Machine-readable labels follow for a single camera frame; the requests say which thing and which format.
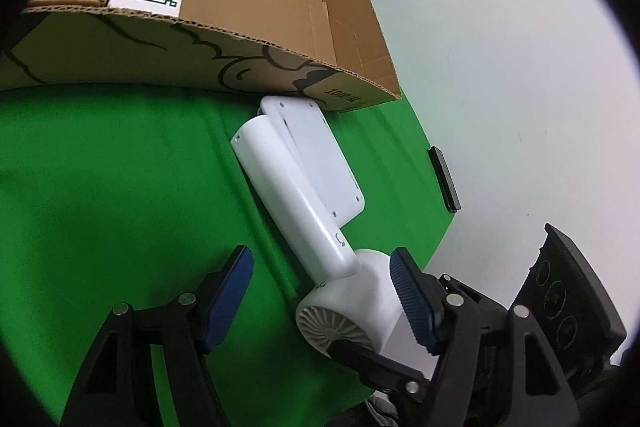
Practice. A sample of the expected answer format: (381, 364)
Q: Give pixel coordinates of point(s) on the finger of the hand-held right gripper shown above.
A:
(380, 367)

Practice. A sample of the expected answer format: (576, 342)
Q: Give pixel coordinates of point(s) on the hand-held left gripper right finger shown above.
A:
(415, 302)

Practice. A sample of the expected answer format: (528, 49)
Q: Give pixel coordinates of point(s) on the large cardboard box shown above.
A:
(280, 7)

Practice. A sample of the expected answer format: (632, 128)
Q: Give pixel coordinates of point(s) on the green tablecloth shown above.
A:
(125, 187)

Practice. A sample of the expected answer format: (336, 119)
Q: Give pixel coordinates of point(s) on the flat white plastic device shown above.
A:
(325, 162)

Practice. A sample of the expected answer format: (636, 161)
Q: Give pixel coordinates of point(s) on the black phone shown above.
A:
(445, 179)

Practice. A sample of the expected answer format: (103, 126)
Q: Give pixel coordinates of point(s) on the white handheld fan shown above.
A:
(295, 192)

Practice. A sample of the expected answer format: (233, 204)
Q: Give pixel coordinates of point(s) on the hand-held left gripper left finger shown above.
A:
(227, 297)

